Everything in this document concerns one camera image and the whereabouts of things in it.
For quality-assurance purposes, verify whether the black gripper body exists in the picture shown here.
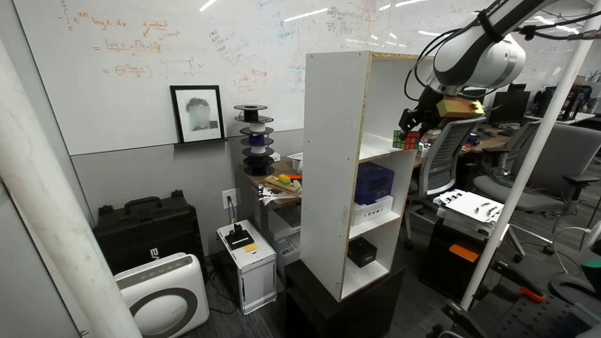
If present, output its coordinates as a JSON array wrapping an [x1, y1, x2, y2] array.
[[405, 84, 444, 131]]

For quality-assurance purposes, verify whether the Rubik's cube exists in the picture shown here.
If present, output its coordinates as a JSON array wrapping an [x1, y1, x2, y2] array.
[[390, 127, 422, 152]]

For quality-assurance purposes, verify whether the white open shelf cabinet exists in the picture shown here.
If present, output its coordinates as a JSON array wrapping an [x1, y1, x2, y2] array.
[[298, 48, 435, 304]]

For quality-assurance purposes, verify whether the black base cabinet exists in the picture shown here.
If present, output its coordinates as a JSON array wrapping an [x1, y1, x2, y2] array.
[[283, 257, 405, 338]]

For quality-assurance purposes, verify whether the grey mesh office chair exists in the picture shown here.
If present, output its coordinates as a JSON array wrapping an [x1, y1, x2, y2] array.
[[407, 114, 491, 202]]

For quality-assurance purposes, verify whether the blue box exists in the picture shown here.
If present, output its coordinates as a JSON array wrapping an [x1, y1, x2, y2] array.
[[352, 161, 396, 206]]

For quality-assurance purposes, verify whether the white device with slots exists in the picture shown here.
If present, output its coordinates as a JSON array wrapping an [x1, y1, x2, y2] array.
[[431, 187, 506, 227]]

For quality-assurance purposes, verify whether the white flat box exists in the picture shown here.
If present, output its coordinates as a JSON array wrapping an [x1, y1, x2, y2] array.
[[349, 193, 396, 227]]

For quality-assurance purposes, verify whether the white slanted pole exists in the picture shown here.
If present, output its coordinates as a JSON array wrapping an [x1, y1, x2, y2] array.
[[458, 35, 597, 313]]

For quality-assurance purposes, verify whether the orange pad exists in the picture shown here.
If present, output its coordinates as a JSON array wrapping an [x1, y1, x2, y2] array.
[[446, 240, 482, 264]]

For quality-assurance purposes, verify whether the small black box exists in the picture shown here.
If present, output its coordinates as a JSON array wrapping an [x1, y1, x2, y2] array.
[[345, 234, 379, 268]]

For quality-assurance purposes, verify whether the black crate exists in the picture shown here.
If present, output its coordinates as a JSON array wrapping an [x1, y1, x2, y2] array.
[[416, 215, 510, 300]]

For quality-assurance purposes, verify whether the grey padded office chair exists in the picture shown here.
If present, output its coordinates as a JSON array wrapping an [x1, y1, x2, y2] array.
[[471, 120, 601, 253]]

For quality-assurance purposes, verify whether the cluttered wooden desk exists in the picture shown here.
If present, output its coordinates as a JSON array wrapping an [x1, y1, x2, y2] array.
[[238, 150, 305, 264]]

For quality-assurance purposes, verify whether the stack of filament spools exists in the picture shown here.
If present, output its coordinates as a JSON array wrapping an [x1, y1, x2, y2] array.
[[232, 103, 275, 178]]

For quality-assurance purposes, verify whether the black small device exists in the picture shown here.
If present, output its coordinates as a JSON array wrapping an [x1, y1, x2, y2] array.
[[221, 219, 257, 251]]

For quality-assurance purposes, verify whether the framed portrait photo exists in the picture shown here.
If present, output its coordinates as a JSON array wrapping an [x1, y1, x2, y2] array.
[[168, 82, 227, 146]]

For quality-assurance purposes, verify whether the white computer tower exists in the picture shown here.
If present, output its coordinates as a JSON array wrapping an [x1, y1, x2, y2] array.
[[213, 217, 279, 317]]

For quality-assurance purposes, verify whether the black hard carrying case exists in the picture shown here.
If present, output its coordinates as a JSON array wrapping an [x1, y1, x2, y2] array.
[[91, 189, 206, 276]]

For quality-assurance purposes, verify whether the whiteboard with writing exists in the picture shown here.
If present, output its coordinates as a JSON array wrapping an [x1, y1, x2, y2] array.
[[9, 0, 601, 157]]

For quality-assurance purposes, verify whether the white air purifier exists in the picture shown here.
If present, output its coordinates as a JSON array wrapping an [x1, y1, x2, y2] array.
[[112, 249, 212, 338]]

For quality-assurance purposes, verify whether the thick white column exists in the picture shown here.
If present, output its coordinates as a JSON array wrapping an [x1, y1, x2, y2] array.
[[0, 35, 144, 338]]

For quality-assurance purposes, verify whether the yellowish wrist camera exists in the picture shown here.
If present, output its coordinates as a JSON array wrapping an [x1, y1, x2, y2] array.
[[433, 93, 488, 122]]

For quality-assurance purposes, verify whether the white wall outlet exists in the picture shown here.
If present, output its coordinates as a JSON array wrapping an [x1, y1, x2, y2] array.
[[219, 185, 238, 210]]

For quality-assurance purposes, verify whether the orange handled tool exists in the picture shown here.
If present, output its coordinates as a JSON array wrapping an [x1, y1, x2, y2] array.
[[491, 257, 550, 307]]

